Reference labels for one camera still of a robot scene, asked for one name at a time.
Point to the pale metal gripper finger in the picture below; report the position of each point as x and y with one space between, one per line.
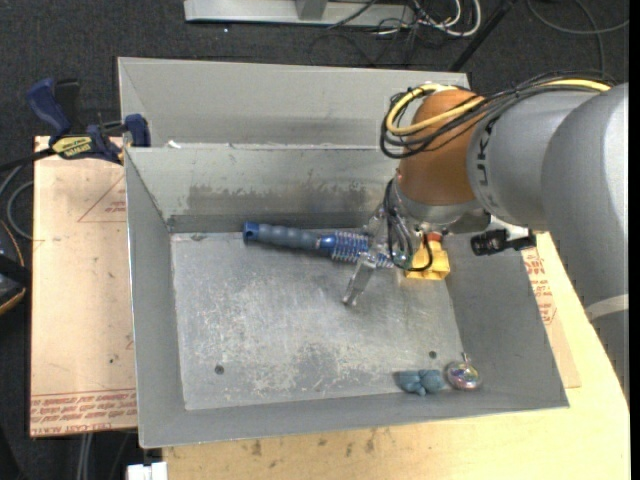
364 285
353 284

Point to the shiny iridescent round ornament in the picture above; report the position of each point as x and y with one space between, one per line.
463 375

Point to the yellow block with orange end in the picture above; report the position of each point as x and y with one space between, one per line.
435 265

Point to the brown cardboard board, red print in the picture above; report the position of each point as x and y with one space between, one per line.
80 293

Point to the black cylinder on white bracket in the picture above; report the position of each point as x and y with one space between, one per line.
487 243

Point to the blue-grey lumpy toy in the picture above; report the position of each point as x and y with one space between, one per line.
420 382

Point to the grey metal bin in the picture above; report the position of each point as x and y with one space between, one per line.
300 328

